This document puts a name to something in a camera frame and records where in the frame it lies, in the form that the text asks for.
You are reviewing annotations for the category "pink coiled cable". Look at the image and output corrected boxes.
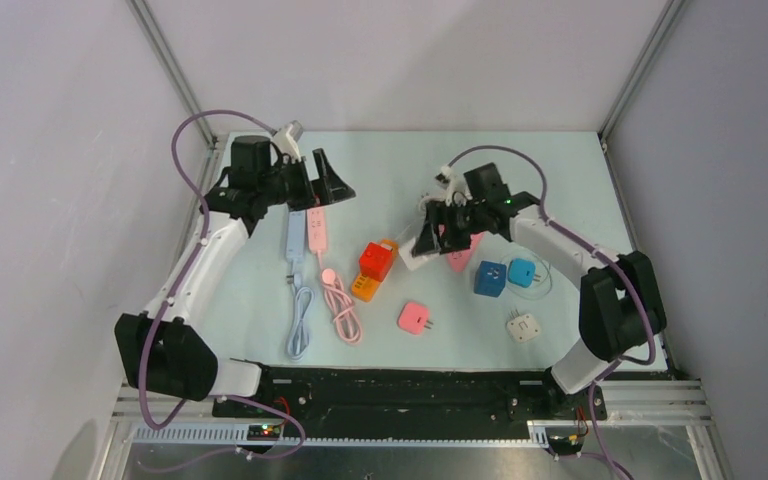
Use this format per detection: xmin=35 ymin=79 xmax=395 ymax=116
xmin=317 ymin=251 xmax=364 ymax=347

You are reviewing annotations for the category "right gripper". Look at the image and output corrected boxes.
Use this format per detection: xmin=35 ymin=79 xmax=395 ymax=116
xmin=411 ymin=200 xmax=485 ymax=257

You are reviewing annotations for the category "pink flat adapter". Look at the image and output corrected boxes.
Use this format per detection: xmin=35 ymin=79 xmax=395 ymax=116
xmin=397 ymin=301 xmax=433 ymax=335

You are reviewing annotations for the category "pink triangular power strip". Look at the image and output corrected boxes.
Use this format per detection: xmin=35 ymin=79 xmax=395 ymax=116
xmin=444 ymin=233 xmax=484 ymax=273

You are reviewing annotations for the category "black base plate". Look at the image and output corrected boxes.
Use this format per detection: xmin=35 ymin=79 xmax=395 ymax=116
xmin=208 ymin=367 xmax=608 ymax=441

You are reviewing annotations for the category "light blue flat adapter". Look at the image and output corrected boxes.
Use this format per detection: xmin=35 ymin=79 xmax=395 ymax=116
xmin=507 ymin=257 xmax=548 ymax=288

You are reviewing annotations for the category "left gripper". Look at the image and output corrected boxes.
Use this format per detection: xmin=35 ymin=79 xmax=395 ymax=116
xmin=258 ymin=148 xmax=353 ymax=212

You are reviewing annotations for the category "aluminium frame rail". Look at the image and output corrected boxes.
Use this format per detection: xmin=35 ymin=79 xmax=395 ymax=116
xmin=113 ymin=371 xmax=713 ymax=447

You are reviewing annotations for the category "dark blue cube socket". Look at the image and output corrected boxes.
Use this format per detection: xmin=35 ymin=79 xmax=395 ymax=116
xmin=473 ymin=260 xmax=507 ymax=298

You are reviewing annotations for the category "white flat adapter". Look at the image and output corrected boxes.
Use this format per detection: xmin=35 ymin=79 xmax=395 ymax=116
xmin=505 ymin=310 xmax=541 ymax=343

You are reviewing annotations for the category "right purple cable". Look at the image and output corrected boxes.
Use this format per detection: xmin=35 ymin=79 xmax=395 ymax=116
xmin=446 ymin=144 xmax=658 ymax=480

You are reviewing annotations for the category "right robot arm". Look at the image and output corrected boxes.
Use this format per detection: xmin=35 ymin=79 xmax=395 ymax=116
xmin=410 ymin=163 xmax=665 ymax=418

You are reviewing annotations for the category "white power strip cable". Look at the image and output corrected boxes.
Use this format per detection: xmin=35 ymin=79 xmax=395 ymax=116
xmin=397 ymin=192 xmax=455 ymax=246

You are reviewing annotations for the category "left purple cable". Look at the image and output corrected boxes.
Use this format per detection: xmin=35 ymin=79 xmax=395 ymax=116
xmin=136 ymin=109 xmax=307 ymax=476

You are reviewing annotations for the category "purple cable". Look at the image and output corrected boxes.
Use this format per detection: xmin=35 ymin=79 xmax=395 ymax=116
xmin=446 ymin=144 xmax=658 ymax=480
xmin=136 ymin=109 xmax=307 ymax=476

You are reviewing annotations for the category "red cube socket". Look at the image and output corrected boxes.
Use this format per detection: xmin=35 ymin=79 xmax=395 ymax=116
xmin=358 ymin=239 xmax=398 ymax=282

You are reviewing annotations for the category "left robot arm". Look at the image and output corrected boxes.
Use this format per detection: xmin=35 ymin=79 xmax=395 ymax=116
xmin=114 ymin=121 xmax=356 ymax=416

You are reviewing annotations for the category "white cube socket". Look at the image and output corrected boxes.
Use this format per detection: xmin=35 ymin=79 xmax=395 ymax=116
xmin=398 ymin=236 xmax=441 ymax=271

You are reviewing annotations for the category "orange power strip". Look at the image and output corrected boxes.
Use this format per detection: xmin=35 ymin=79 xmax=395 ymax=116
xmin=350 ymin=239 xmax=399 ymax=302

